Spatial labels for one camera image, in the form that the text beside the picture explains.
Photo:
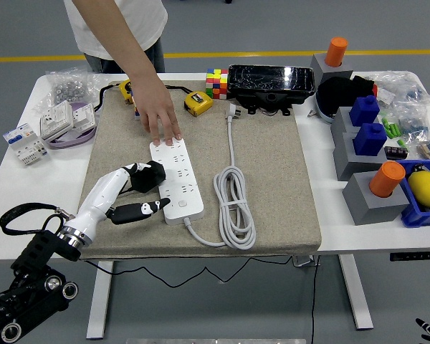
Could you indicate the white power strip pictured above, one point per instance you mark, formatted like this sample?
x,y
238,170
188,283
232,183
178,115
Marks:
x,y
186,179

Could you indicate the colourful cube with yellow squares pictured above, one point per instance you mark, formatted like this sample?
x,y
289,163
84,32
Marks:
x,y
216,84

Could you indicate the person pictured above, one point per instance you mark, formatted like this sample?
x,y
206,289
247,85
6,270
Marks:
x,y
147,18

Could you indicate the grey-brown fabric mat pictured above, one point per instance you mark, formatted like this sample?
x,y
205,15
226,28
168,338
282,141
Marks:
x,y
272,179

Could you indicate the black cloth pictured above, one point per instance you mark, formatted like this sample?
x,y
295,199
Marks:
x,y
338,93

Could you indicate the large clear bag of parts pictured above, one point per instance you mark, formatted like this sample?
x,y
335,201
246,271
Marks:
x,y
397,84

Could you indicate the grey block with square hole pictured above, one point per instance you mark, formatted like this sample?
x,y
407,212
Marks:
x,y
340,123
351,165

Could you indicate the clear bag of metal nuts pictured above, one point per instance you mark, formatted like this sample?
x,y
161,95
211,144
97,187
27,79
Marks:
x,y
66,87

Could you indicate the black cracked-screen device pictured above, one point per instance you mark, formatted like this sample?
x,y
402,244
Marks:
x,y
268,80

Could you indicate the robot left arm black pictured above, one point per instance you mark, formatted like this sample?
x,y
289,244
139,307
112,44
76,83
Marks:
x,y
32,286

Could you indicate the square yellow tape measure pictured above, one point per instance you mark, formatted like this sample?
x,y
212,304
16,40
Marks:
x,y
198,103

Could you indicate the black power adapter plug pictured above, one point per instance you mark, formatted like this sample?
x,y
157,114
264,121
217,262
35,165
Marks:
x,y
148,179

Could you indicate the yellow lemon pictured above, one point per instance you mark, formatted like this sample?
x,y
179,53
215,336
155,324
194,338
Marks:
x,y
426,188

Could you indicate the colourful cube with white squares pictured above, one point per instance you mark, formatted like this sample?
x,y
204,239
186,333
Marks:
x,y
137,114

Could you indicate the large white wall socket panel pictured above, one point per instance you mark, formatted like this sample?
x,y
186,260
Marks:
x,y
55,120

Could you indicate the orange cylinder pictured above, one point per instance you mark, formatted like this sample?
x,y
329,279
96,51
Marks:
x,y
386,179
335,52

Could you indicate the person's right forearm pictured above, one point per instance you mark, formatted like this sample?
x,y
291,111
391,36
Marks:
x,y
114,36

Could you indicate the white table leg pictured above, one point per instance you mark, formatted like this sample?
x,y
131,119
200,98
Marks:
x,y
100,301
356,294

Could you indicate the black electronic component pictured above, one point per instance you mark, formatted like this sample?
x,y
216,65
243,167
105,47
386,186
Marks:
x,y
396,153

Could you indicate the small white wall socket panel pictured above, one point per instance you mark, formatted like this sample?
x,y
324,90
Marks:
x,y
83,116

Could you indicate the metal bracket under table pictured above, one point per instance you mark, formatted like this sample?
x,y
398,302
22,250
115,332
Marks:
x,y
304,260

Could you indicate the grey block with round hole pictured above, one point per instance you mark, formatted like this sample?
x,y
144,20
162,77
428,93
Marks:
x,y
372,211
322,68

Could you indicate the purple tape roll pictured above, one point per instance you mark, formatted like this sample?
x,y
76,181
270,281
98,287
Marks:
x,y
71,142

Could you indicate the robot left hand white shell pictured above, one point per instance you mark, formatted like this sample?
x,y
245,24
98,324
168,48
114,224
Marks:
x,y
100,193

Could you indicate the person's right hand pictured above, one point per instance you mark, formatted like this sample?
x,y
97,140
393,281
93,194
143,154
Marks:
x,y
154,107

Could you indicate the blue plastic bin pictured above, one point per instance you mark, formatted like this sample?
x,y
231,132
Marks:
x,y
419,216

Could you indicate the black table control panel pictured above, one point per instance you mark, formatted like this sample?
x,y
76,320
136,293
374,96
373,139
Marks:
x,y
415,256

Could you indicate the small metal piece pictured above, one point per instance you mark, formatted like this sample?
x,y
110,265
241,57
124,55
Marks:
x,y
311,114

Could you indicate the clear bag of blue parts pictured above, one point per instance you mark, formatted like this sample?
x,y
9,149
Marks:
x,y
412,123

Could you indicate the white round dish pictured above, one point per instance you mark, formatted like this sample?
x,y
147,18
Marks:
x,y
322,114

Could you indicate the white blue circuit breaker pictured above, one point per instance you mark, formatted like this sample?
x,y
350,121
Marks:
x,y
23,143

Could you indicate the blue stepped block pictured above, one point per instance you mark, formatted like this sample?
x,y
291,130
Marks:
x,y
363,111
369,139

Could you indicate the green cylinder pieces pile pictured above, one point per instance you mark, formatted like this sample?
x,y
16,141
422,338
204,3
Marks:
x,y
391,129

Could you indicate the round yellow tape measure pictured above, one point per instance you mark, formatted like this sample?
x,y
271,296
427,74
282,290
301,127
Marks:
x,y
124,89

